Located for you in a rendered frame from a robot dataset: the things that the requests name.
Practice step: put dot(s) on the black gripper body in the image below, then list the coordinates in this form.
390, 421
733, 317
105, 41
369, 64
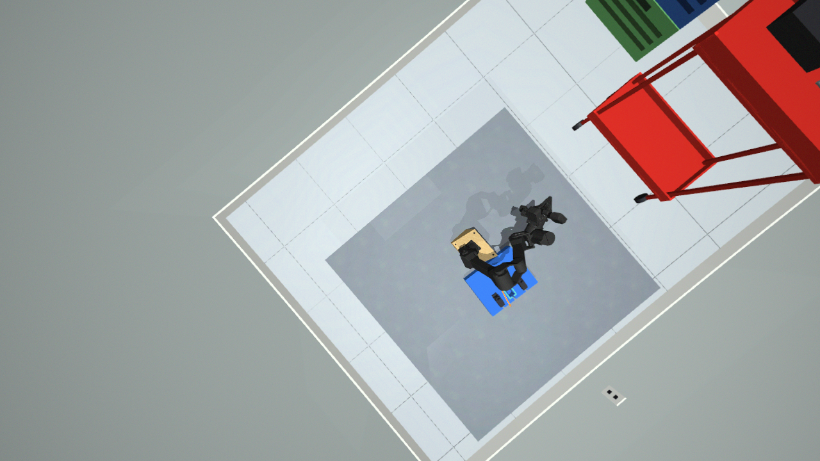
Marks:
555, 217

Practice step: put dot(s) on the blue rectangular platform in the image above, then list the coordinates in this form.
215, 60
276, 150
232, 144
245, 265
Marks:
490, 296

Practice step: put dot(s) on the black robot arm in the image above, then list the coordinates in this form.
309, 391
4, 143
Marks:
499, 274

